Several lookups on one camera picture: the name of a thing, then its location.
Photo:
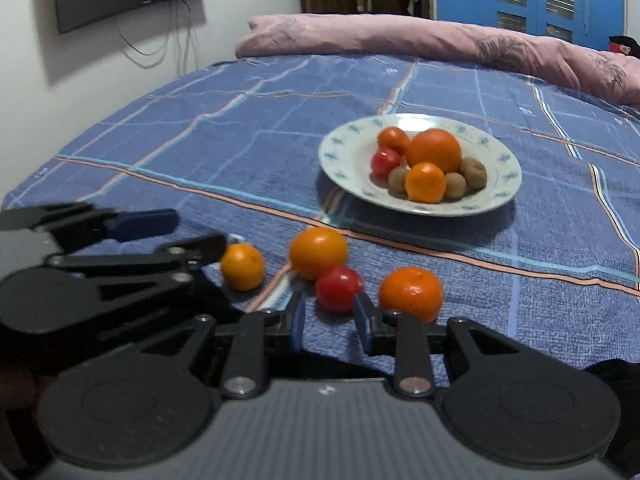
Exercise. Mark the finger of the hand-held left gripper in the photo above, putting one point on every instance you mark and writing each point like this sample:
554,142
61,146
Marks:
200,250
145,225

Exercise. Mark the blue checked bed sheet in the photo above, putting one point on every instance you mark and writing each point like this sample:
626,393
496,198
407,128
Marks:
225,135

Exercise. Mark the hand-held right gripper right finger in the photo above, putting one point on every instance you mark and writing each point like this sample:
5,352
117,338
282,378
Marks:
362,324

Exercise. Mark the red and black bag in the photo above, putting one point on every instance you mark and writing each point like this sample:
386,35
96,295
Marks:
625,46

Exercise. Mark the large orange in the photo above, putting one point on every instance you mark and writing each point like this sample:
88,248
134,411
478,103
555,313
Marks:
433,150

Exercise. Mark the red tomato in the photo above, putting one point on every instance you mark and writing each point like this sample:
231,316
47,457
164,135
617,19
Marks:
339,289
385,162

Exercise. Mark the pink quilt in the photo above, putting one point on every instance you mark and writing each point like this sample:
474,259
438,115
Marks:
425,40

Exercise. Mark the small mandarin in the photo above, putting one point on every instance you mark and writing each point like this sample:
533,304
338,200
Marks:
243,266

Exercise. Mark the black knitted cloth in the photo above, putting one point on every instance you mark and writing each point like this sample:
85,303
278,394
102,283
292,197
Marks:
617,390

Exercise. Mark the white floral-rim plate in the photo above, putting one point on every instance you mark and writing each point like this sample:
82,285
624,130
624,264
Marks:
345,155

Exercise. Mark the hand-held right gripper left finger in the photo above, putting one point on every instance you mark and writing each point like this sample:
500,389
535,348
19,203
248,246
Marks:
298,322

